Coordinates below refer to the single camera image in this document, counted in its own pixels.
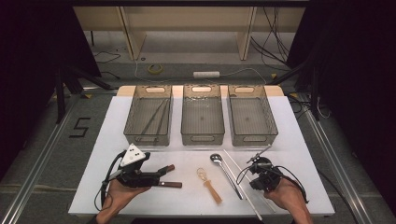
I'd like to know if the smoked clear plastic bin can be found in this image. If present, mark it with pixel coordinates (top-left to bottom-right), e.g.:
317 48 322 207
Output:
180 84 226 147
226 84 279 147
123 84 174 147

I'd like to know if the aluminium floor rail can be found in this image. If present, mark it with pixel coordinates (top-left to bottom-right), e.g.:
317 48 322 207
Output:
0 96 82 224
297 92 375 224

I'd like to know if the person's left hand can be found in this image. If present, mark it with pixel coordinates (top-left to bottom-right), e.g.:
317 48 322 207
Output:
100 179 151 217

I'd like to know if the white power strip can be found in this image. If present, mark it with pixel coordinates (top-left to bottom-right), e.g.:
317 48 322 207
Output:
192 71 221 79

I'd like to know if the white power cable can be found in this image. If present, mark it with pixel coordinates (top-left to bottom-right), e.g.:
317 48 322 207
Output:
219 67 269 85

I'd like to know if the right hand-held gripper cable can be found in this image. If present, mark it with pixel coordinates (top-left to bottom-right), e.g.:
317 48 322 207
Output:
235 164 359 224

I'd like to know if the translucent orange plastic spoon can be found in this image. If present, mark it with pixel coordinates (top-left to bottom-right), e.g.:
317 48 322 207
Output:
195 167 224 205

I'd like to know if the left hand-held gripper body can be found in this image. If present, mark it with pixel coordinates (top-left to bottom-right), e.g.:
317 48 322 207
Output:
107 143 163 189

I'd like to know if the black metal stand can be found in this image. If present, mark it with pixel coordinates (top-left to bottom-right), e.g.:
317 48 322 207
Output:
267 55 321 120
55 63 113 125

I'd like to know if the black cable bundle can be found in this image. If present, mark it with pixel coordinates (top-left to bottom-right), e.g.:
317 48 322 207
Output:
250 7 292 68

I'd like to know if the black curtain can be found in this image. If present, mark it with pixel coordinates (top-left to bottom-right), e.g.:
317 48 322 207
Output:
286 0 396 216
0 0 102 181

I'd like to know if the metal spoon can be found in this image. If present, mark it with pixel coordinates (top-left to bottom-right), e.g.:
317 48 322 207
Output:
209 152 245 201

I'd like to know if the metal chopstick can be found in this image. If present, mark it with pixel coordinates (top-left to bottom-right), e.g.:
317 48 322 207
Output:
155 98 172 137
140 98 169 136

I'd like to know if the person's right hand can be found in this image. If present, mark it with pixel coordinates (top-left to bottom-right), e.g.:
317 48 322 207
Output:
263 177 309 213

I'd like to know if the beige wooden desk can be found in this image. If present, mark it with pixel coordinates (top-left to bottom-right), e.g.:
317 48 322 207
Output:
73 6 306 62

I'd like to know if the yellow tape roll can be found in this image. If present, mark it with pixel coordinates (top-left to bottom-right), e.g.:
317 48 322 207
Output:
147 63 164 76

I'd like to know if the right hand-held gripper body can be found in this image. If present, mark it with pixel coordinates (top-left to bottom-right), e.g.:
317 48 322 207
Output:
248 164 283 192

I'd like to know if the left hand-held gripper cable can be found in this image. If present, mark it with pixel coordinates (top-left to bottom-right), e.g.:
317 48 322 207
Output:
93 150 127 213

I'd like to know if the hand-held gripper cable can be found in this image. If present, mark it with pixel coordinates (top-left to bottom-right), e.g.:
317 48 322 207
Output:
93 150 127 213
235 164 359 224

